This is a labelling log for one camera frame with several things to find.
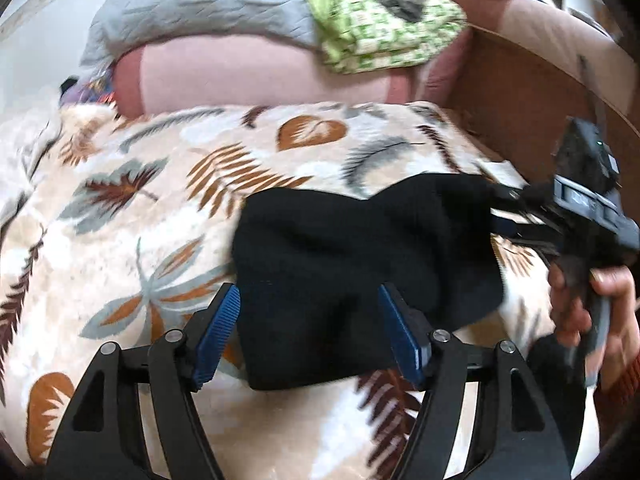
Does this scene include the wooden bed frame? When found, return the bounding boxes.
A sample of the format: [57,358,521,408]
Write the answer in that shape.
[444,24,640,241]

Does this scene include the person's right hand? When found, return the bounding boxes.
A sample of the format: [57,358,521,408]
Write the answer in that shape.
[548,263,639,391]

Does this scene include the black pants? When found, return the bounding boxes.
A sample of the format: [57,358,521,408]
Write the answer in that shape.
[231,174,503,391]

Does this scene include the green patterned folded blanket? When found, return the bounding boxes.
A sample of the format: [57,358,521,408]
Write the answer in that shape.
[306,0,468,75]

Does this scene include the grey quilted blanket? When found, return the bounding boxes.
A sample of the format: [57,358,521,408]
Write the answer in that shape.
[80,0,319,70]

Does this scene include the pink quilted mattress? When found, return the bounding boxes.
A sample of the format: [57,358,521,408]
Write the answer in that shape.
[113,25,471,117]

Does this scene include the leaf pattern beige blanket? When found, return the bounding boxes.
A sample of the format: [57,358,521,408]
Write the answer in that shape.
[1,102,522,479]

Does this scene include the colourful small items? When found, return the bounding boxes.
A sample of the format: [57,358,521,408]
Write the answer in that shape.
[58,67,115,106]

